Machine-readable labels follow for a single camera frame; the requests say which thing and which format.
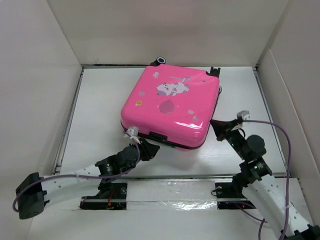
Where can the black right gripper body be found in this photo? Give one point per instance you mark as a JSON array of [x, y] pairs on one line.
[[226, 132]]

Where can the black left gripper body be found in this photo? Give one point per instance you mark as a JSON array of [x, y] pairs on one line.
[[144, 154]]

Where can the pink hard-shell suitcase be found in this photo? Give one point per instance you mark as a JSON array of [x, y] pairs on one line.
[[173, 104]]

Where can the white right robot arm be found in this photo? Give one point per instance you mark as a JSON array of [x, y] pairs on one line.
[[256, 182]]

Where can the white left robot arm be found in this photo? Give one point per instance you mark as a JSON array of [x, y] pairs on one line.
[[37, 193]]

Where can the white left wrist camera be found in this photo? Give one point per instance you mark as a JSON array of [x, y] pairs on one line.
[[132, 133]]

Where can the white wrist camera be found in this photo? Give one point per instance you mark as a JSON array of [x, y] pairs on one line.
[[132, 133], [242, 116]]

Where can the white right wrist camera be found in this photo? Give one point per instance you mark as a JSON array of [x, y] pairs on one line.
[[242, 116]]

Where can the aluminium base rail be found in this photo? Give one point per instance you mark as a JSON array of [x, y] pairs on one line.
[[158, 195]]

